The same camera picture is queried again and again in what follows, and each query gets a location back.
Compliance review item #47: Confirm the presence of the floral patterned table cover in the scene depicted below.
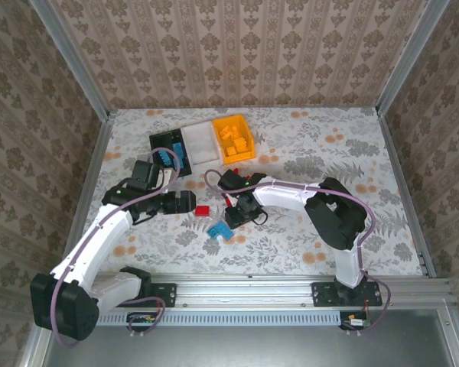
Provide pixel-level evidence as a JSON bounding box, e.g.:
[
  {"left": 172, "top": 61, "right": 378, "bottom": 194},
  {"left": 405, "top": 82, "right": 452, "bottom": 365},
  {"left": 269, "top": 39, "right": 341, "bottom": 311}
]
[{"left": 67, "top": 107, "right": 425, "bottom": 277}]

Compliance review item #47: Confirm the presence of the white plastic bin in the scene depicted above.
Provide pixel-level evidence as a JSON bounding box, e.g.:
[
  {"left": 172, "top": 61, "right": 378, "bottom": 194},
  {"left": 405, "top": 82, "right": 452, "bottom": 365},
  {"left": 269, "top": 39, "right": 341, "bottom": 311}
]
[{"left": 181, "top": 121, "right": 223, "bottom": 169}]

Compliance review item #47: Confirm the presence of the yellow plastic bin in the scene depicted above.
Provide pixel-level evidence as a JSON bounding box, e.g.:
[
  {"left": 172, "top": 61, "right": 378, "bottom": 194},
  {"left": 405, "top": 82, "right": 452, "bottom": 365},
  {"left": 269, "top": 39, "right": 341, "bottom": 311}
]
[{"left": 212, "top": 114, "right": 257, "bottom": 164}]

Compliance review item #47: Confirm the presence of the black plastic bin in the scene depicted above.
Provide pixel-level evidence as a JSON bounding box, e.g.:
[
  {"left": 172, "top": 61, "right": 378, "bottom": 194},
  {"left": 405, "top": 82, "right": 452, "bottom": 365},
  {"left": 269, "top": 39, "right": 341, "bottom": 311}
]
[{"left": 148, "top": 128, "right": 194, "bottom": 179}]

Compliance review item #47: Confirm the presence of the grey metal panel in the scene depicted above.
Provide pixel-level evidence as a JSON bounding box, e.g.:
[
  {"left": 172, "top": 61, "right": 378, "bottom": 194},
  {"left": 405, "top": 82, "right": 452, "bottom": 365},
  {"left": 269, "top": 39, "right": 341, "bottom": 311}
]
[{"left": 18, "top": 309, "right": 459, "bottom": 367}]

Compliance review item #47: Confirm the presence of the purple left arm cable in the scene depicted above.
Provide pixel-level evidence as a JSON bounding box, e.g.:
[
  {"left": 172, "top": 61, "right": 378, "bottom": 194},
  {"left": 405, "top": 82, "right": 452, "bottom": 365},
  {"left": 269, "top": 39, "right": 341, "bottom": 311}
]
[{"left": 50, "top": 147, "right": 183, "bottom": 348}]

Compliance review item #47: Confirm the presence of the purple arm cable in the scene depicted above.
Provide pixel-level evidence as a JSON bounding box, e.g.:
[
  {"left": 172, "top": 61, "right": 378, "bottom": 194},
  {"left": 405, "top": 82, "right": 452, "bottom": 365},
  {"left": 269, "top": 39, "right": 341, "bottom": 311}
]
[
  {"left": 204, "top": 169, "right": 392, "bottom": 333},
  {"left": 50, "top": 147, "right": 183, "bottom": 348}
]

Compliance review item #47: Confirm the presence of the long aluminium base rail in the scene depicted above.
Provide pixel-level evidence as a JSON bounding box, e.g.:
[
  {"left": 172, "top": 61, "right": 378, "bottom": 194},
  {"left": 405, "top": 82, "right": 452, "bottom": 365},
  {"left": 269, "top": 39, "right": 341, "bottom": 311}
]
[{"left": 41, "top": 273, "right": 454, "bottom": 311}]

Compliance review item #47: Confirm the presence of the aluminium table side rail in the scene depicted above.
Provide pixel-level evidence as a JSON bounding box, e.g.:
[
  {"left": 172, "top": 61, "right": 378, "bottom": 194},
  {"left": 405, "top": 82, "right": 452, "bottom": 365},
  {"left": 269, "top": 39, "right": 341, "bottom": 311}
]
[
  {"left": 376, "top": 107, "right": 438, "bottom": 279},
  {"left": 56, "top": 110, "right": 118, "bottom": 280}
]

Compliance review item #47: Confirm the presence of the slotted grey cable duct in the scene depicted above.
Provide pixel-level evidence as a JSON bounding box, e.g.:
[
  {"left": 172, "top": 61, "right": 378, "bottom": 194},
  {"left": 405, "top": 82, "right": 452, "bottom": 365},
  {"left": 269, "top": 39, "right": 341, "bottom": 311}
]
[{"left": 97, "top": 310, "right": 343, "bottom": 326}]

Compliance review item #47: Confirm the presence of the small wired connector board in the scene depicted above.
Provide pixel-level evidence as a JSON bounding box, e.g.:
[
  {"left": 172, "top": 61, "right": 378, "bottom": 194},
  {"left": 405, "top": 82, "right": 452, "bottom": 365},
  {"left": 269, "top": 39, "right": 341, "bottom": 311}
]
[
  {"left": 339, "top": 311, "right": 370, "bottom": 332},
  {"left": 126, "top": 311, "right": 158, "bottom": 333}
]

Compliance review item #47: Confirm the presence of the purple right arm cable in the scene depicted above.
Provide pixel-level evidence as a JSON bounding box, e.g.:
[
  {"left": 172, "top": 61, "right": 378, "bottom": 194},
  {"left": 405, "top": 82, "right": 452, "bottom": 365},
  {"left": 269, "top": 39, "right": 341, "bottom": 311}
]
[{"left": 204, "top": 169, "right": 392, "bottom": 333}]

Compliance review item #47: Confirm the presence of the aluminium frame post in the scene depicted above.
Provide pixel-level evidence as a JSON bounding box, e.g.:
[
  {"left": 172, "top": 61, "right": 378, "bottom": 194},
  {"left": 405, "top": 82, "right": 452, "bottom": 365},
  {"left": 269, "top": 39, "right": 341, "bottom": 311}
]
[
  {"left": 375, "top": 0, "right": 451, "bottom": 115},
  {"left": 27, "top": 0, "right": 112, "bottom": 120}
]

